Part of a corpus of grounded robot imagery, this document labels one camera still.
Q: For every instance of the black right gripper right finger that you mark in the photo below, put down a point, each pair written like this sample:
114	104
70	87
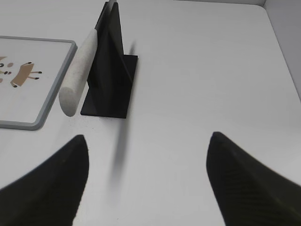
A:
247	192

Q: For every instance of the cleaver knife with white handle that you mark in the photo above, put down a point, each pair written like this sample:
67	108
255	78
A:
76	76

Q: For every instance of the black knife stand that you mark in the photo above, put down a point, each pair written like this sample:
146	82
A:
112	72

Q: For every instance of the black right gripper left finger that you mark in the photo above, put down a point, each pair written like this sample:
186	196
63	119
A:
50	194

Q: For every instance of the white cutting board grey rim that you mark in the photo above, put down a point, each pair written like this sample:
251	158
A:
31	73

